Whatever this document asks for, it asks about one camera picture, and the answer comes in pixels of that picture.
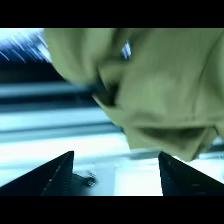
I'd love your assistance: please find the olive green shirt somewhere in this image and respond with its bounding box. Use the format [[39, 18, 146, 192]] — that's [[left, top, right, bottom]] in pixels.
[[43, 27, 224, 163]]

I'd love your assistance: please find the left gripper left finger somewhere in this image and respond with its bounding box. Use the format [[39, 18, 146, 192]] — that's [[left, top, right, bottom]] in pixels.
[[0, 150, 75, 197]]

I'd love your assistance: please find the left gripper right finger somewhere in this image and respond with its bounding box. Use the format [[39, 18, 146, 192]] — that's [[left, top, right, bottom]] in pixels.
[[157, 151, 224, 197]]

